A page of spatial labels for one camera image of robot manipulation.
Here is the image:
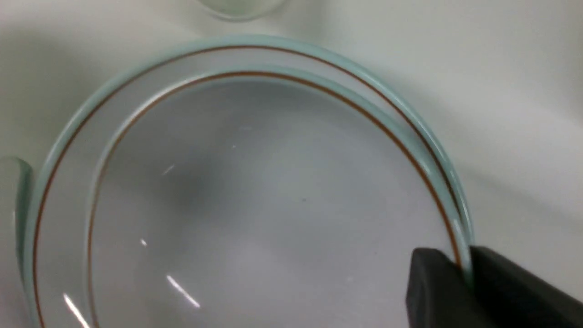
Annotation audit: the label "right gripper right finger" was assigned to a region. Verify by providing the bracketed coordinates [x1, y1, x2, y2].
[471, 246, 583, 328]

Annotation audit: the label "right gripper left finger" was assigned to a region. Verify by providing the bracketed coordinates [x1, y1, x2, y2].
[405, 248, 496, 328]

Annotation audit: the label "pale blue cup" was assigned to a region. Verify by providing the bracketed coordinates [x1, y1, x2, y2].
[198, 0, 287, 22]

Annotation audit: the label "large pale blue plate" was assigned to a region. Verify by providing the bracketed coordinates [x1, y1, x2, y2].
[20, 35, 473, 328]

